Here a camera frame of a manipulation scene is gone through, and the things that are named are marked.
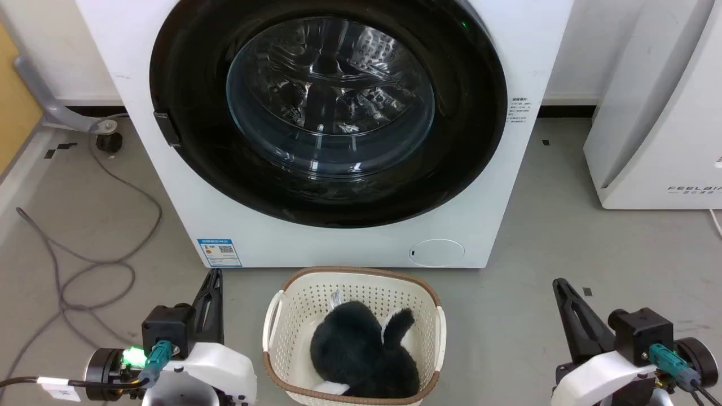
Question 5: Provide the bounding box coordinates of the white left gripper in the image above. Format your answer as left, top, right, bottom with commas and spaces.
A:
141, 268, 258, 406

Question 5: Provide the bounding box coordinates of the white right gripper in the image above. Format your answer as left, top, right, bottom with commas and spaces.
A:
552, 278, 658, 406

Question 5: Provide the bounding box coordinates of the white front-load washing machine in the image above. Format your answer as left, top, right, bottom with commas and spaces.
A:
75, 0, 575, 269

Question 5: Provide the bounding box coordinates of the round black glass washer door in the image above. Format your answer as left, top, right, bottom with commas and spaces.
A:
149, 0, 508, 229

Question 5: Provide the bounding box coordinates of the blue energy label sticker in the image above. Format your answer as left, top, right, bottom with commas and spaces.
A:
197, 238, 243, 268

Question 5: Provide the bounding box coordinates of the cream plastic laundry basket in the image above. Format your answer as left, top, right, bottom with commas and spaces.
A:
262, 266, 447, 406

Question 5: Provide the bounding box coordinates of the black fluffy garment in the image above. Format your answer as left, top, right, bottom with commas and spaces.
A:
309, 300, 421, 399

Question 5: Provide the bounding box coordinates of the round white filter cover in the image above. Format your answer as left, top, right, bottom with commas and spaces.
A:
409, 239, 466, 267

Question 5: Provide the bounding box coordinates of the black caster wheel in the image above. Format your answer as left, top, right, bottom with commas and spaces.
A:
96, 131, 124, 153

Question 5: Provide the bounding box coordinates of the white air purifier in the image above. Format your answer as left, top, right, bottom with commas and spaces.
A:
584, 0, 722, 210

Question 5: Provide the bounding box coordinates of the small printed text sticker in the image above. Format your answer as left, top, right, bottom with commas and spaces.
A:
508, 97, 534, 123

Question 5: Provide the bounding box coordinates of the grey caster leg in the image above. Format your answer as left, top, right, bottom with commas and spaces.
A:
14, 55, 130, 133

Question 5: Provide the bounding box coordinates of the yellow wooden panel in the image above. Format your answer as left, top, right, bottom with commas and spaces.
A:
0, 23, 43, 175

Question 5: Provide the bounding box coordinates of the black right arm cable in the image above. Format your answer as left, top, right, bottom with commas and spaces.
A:
689, 383, 722, 406

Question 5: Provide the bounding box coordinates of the black cable with white label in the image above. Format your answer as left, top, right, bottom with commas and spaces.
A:
0, 376, 148, 402

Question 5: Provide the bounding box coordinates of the grey power cable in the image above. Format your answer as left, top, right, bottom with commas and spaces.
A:
0, 116, 163, 390

